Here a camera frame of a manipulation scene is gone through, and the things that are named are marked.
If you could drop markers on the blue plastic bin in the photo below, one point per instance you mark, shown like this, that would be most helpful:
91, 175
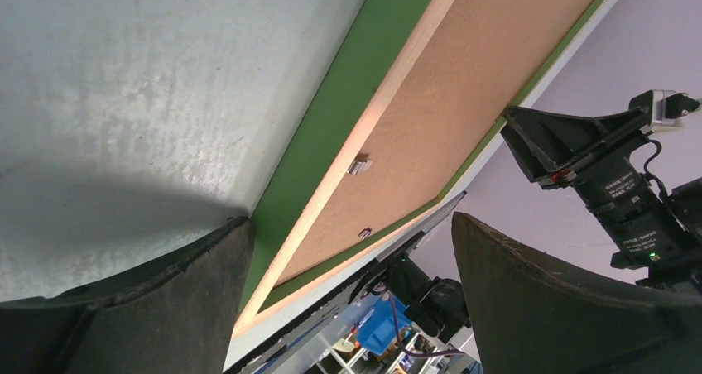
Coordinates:
376, 330

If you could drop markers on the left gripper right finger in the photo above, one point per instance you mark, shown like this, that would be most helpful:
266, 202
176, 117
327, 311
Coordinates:
534, 313

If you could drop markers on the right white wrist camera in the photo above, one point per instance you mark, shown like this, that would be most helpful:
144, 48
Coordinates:
665, 108

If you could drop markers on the wooden picture frame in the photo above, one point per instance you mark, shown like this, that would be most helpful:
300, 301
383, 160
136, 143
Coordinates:
382, 45

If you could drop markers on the metal turn clip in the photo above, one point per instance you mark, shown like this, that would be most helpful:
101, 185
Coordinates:
360, 164
366, 232

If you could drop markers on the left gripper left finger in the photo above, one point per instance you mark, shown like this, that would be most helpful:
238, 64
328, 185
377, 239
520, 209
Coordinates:
172, 314

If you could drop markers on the brown backing board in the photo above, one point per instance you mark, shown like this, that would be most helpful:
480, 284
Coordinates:
477, 61

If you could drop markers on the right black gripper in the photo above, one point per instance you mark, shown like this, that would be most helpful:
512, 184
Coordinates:
652, 228

